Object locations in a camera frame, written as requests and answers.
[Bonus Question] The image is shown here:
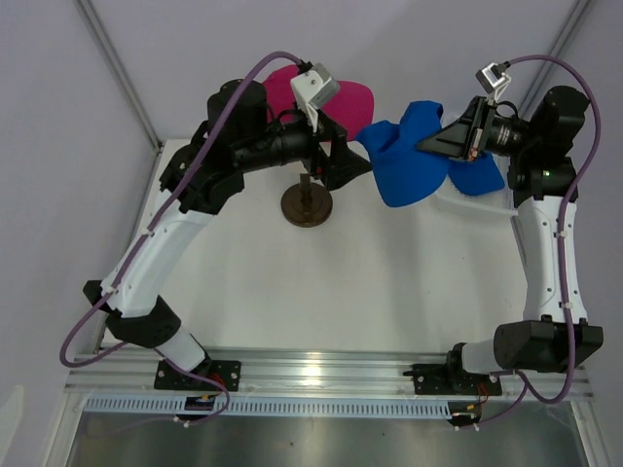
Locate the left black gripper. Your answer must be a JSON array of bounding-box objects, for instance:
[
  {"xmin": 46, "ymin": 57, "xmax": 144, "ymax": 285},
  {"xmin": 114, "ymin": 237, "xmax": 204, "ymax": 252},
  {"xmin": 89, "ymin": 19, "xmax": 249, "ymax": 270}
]
[{"xmin": 236, "ymin": 101, "xmax": 373, "ymax": 190}]

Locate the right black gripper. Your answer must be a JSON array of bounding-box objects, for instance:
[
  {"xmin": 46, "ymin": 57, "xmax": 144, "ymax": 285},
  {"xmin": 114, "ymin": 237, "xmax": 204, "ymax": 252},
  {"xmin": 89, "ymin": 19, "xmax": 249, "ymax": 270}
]
[{"xmin": 416, "ymin": 96, "xmax": 539, "ymax": 164}]

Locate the blue baseball cap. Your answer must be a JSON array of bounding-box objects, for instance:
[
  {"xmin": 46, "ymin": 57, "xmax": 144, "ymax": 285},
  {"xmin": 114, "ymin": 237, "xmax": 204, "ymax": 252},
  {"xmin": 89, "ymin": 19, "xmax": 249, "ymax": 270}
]
[
  {"xmin": 448, "ymin": 153, "xmax": 505, "ymax": 197},
  {"xmin": 355, "ymin": 100, "xmax": 449, "ymax": 208}
]

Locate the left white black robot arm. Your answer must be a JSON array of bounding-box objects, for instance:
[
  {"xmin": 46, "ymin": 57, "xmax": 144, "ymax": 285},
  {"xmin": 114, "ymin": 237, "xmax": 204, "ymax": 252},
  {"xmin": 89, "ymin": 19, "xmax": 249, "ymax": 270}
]
[{"xmin": 83, "ymin": 77, "xmax": 374, "ymax": 390}]

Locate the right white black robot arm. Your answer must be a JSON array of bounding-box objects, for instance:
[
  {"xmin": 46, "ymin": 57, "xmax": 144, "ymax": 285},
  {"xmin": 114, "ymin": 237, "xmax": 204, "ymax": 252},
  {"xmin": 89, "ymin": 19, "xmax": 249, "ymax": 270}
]
[{"xmin": 417, "ymin": 86, "xmax": 604, "ymax": 393}]

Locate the white perforated plastic basket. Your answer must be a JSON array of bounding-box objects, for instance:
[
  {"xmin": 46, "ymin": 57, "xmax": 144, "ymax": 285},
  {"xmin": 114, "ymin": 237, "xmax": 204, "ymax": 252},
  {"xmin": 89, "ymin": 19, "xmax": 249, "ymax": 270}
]
[{"xmin": 432, "ymin": 154, "xmax": 517, "ymax": 222}]

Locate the right corner aluminium profile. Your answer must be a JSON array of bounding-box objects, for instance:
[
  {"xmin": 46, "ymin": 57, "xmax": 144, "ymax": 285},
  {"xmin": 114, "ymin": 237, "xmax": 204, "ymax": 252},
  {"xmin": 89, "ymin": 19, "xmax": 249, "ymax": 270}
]
[{"xmin": 518, "ymin": 0, "xmax": 597, "ymax": 117}]

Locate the corner aluminium profile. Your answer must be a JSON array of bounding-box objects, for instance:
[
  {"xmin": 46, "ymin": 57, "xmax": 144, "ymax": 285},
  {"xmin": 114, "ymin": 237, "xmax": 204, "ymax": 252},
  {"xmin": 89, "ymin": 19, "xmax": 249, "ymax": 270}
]
[
  {"xmin": 72, "ymin": 0, "xmax": 164, "ymax": 153},
  {"xmin": 518, "ymin": 0, "xmax": 597, "ymax": 117}
]

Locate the left corner aluminium profile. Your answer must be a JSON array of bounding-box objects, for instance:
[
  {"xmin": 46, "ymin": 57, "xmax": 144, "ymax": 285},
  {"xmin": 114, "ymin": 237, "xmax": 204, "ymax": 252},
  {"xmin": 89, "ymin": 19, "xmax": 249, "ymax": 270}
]
[{"xmin": 72, "ymin": 0, "xmax": 164, "ymax": 153}]

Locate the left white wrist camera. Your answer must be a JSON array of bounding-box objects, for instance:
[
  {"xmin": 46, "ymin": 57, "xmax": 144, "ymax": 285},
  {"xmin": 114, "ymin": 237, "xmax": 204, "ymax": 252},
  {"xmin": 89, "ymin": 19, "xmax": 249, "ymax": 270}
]
[{"xmin": 290, "ymin": 62, "xmax": 341, "ymax": 133}]

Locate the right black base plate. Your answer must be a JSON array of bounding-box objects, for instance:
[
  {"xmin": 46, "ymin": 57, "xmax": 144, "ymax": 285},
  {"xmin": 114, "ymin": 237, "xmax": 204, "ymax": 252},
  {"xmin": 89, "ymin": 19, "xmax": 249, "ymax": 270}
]
[{"xmin": 403, "ymin": 364, "xmax": 502, "ymax": 396}]

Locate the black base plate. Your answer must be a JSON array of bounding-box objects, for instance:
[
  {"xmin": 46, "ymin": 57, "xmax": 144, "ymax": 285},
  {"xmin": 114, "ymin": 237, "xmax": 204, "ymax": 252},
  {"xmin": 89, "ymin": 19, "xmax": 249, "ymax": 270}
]
[
  {"xmin": 403, "ymin": 364, "xmax": 502, "ymax": 396},
  {"xmin": 154, "ymin": 360, "xmax": 242, "ymax": 392}
]

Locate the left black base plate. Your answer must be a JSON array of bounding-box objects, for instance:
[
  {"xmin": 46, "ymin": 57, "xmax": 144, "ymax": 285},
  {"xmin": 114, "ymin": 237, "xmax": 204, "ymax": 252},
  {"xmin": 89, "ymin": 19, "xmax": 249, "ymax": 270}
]
[{"xmin": 154, "ymin": 360, "xmax": 242, "ymax": 392}]

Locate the white slotted cable duct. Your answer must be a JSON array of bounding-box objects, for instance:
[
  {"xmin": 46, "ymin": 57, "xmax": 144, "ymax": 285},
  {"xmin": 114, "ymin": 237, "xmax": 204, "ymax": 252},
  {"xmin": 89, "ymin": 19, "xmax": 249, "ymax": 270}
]
[{"xmin": 85, "ymin": 394, "xmax": 452, "ymax": 420}]

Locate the aluminium extrusion rail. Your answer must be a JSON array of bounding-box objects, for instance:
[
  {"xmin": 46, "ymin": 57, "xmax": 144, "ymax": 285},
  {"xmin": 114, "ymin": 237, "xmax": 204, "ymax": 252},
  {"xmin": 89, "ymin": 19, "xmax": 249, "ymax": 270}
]
[{"xmin": 62, "ymin": 343, "xmax": 596, "ymax": 403}]

